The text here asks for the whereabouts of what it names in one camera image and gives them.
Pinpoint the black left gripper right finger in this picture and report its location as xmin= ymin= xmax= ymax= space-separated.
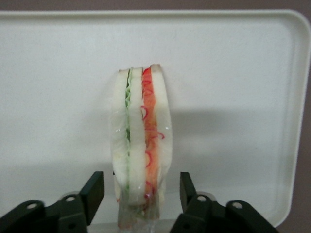
xmin=169 ymin=172 xmax=280 ymax=233

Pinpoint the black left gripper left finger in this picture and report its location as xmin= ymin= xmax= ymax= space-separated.
xmin=0 ymin=171 xmax=105 ymax=233

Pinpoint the triangle sandwich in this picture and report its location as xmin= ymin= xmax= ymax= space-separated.
xmin=109 ymin=63 xmax=173 ymax=230

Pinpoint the cream plastic tray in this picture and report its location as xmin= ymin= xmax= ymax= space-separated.
xmin=0 ymin=9 xmax=311 ymax=230

